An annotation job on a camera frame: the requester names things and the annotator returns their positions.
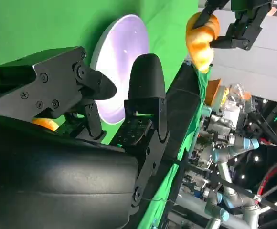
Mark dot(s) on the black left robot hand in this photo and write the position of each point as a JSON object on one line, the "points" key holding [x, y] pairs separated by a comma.
{"points": [[246, 23]]}

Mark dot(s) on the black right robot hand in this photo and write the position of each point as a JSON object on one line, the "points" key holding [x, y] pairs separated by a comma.
{"points": [[57, 179]]}

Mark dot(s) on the orange white toy bread roll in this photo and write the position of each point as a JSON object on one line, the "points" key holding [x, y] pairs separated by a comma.
{"points": [[200, 47], [45, 123]]}

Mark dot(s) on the white partition panel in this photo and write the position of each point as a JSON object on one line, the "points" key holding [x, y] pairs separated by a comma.
{"points": [[248, 71]]}

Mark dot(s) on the clear plastic bag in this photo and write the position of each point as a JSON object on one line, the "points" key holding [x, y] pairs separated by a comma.
{"points": [[237, 95]]}

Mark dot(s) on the orange container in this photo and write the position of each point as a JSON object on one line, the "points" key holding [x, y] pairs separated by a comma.
{"points": [[212, 91]]}

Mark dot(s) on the lilac plate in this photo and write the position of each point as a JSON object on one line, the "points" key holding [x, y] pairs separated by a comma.
{"points": [[124, 38]]}

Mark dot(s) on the green table cloth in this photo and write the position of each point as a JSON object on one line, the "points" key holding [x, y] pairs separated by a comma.
{"points": [[33, 23]]}

